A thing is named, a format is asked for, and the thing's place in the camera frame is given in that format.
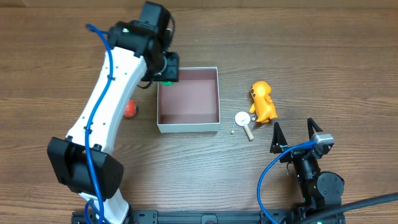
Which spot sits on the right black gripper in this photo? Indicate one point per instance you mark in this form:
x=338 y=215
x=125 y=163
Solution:
x=296 y=152

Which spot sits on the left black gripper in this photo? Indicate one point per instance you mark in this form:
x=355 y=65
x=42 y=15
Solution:
x=171 y=71

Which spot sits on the green round plastic cap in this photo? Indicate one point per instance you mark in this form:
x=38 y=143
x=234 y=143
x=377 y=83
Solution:
x=167 y=83

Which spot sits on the orange rubber dog toy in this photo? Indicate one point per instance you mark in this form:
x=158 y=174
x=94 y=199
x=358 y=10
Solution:
x=262 y=105

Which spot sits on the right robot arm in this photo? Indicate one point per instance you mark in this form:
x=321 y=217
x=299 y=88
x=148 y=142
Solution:
x=320 y=190

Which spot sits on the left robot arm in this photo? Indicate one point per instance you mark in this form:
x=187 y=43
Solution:
x=134 y=51

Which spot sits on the white square cardboard box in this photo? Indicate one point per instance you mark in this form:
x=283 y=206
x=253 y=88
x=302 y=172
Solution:
x=192 y=104

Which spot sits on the red ball toy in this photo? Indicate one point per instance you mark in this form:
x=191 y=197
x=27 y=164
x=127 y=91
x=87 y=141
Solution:
x=131 y=109

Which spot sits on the white wooden rattle drum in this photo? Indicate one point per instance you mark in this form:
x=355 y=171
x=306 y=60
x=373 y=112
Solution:
x=242 y=119

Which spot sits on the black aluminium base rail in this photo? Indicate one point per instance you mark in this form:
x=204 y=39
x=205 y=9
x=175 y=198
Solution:
x=248 y=217

